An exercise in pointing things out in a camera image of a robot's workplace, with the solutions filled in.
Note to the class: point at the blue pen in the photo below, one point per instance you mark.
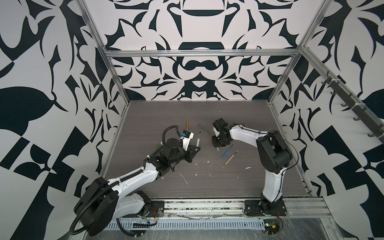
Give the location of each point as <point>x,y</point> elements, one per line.
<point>227,151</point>

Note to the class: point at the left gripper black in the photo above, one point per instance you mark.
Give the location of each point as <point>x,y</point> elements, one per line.
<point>189,153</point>

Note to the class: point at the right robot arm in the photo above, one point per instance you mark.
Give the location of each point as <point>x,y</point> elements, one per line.
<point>275,156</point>

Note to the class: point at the green circuit board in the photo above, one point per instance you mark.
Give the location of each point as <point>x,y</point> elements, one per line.
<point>272,227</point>

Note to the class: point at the white cable duct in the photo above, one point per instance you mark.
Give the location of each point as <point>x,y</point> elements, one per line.
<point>189,224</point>

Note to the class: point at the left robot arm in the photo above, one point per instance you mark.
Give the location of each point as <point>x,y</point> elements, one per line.
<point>105,200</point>

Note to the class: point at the light green pen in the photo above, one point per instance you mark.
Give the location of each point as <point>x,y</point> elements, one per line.
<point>198,139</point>

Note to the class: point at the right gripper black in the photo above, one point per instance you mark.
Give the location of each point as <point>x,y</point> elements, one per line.
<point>215,144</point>

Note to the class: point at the tan pen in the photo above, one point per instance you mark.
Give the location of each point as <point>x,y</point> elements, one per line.
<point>231,157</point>

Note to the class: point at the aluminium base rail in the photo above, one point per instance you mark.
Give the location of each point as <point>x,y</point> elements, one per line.
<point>219,208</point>

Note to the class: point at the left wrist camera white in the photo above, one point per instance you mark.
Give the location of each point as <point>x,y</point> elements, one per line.
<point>186,137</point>

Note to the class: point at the wall hook rack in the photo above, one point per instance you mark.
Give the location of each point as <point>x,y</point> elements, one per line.
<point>354,103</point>

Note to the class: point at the dark green pen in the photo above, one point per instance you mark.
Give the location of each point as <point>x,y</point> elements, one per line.
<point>204,128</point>

